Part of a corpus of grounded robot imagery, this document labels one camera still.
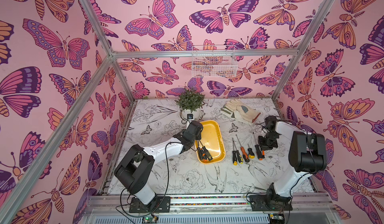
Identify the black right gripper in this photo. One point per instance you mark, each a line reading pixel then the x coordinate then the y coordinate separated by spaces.
pixel 267 141

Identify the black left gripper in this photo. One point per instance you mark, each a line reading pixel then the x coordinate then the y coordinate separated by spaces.
pixel 199 137

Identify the black orange handled screwdriver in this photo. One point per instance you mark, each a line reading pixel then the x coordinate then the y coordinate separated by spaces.
pixel 257 147

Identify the black yellow stubby screwdriver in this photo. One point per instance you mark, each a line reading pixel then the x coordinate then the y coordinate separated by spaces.
pixel 250 152

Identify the yellow plastic storage tray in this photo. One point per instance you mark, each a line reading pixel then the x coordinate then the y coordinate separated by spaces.
pixel 212 139

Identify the black yellow Deli screwdriver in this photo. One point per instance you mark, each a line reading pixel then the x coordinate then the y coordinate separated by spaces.
pixel 234 154

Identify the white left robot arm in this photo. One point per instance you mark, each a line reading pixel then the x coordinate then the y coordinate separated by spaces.
pixel 134 169

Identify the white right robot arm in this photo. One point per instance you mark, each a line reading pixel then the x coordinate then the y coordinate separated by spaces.
pixel 307 155

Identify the black grey screwdriver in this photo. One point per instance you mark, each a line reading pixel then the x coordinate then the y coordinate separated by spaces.
pixel 205 153

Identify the white plastic plant pot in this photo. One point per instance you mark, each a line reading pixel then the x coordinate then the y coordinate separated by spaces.
pixel 196 114

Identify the green leafy plant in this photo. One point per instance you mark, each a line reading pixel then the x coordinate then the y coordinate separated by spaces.
pixel 190 100

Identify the cream green work glove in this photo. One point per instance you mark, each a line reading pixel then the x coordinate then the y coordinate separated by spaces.
pixel 232 114

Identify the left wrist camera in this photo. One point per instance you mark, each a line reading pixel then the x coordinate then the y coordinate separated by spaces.
pixel 190 117

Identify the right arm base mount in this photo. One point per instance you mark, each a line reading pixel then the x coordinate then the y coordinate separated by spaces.
pixel 270 201

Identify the aluminium frame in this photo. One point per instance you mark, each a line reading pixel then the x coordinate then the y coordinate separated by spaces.
pixel 55 59

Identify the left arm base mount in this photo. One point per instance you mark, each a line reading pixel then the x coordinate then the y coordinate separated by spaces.
pixel 159 204

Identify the white wire basket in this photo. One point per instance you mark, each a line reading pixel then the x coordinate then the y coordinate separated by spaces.
pixel 214 63

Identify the white slotted cable duct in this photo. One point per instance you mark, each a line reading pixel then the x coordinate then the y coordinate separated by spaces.
pixel 185 219

